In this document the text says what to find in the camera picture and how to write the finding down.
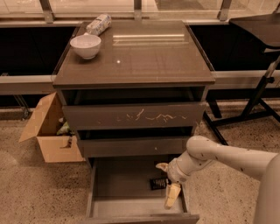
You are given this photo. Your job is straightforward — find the grey middle drawer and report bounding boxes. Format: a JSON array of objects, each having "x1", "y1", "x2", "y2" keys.
[{"x1": 77, "y1": 136, "x2": 189, "y2": 158}]

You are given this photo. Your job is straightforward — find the white ceramic bowl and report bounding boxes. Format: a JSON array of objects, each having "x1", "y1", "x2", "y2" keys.
[{"x1": 70, "y1": 35, "x2": 102, "y2": 60}]

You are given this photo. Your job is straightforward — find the black rxbar chocolate bar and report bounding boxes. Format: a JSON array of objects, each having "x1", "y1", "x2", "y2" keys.
[{"x1": 150, "y1": 178, "x2": 169, "y2": 190}]

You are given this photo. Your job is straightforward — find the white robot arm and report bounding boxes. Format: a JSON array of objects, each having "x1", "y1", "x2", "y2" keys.
[{"x1": 157, "y1": 136, "x2": 280, "y2": 224}]

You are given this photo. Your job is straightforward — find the grey drawer cabinet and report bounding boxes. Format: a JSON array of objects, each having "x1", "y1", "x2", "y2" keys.
[{"x1": 52, "y1": 19, "x2": 217, "y2": 170}]

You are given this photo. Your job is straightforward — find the green bag in box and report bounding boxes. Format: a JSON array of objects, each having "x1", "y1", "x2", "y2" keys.
[{"x1": 57, "y1": 122, "x2": 71, "y2": 136}]

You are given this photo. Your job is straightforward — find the white blue snack bag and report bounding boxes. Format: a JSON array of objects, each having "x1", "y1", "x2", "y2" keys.
[{"x1": 86, "y1": 13, "x2": 111, "y2": 36}]

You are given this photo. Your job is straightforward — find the grey open bottom drawer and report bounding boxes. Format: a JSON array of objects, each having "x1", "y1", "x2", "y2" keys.
[{"x1": 84, "y1": 156, "x2": 200, "y2": 224}]

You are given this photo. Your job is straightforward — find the open cardboard box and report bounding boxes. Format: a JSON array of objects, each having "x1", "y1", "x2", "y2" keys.
[{"x1": 19, "y1": 93, "x2": 84, "y2": 163}]

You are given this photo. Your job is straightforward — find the grey top drawer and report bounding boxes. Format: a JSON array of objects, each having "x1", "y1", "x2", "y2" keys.
[{"x1": 63, "y1": 102, "x2": 206, "y2": 130}]

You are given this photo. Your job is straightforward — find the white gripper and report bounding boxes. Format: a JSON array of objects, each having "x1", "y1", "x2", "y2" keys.
[{"x1": 156, "y1": 157, "x2": 188, "y2": 209}]

